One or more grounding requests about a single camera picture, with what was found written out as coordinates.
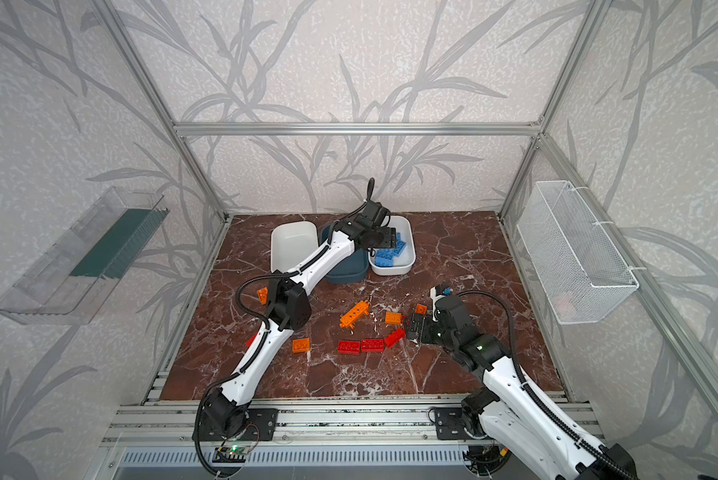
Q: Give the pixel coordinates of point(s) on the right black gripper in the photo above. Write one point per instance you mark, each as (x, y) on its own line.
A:
(425, 327)

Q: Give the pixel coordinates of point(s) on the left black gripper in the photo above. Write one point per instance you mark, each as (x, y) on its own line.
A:
(386, 238)

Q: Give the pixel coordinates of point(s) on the blue lego brick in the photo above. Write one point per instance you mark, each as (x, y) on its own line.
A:
(400, 246)
(385, 258)

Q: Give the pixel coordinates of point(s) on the small orange lego brick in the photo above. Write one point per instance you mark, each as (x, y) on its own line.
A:
(263, 295)

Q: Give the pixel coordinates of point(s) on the blue lego brick front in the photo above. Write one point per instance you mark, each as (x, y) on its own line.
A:
(400, 246)

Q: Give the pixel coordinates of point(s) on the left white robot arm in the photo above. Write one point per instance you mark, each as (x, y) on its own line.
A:
(222, 411)

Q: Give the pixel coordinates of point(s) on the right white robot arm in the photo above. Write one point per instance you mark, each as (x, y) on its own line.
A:
(509, 407)

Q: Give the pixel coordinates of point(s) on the orange lego brick centre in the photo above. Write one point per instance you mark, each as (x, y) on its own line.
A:
(393, 318)

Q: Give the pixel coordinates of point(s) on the red lego brick tilted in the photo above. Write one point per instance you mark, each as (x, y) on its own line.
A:
(393, 338)

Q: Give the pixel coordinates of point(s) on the teal plastic bin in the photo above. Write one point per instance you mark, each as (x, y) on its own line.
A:
(351, 270)

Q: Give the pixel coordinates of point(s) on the right white plastic bin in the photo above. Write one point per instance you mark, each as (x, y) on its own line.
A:
(404, 257)

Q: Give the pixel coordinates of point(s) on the white plastic bin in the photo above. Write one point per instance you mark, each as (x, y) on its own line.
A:
(291, 244)
(404, 257)

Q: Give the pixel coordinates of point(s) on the long orange lego brick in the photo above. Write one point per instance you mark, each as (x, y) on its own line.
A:
(357, 311)

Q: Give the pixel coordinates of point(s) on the left white plastic bin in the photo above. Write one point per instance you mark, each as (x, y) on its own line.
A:
(291, 244)

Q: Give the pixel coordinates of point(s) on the orange lego brick front left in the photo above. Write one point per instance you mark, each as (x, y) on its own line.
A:
(302, 345)

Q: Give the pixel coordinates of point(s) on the right wiring bundle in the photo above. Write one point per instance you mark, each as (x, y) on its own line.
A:
(488, 457)

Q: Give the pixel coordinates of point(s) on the left green circuit board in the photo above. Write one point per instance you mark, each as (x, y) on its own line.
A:
(231, 454)

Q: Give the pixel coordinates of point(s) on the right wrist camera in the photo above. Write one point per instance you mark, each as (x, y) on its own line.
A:
(440, 291)

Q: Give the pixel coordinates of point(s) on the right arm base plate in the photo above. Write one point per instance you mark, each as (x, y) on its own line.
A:
(450, 424)

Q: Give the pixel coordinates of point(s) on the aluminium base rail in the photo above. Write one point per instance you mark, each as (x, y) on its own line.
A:
(382, 420)

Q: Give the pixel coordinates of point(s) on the white wire mesh basket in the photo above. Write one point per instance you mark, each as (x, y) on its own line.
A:
(582, 272)

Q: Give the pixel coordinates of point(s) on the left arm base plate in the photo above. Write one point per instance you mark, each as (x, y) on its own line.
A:
(257, 424)

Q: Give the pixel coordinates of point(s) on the clear plastic wall tray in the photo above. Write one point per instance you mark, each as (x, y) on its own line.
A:
(71, 281)

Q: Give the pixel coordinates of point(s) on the aluminium cage frame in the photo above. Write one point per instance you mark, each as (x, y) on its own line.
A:
(698, 364)

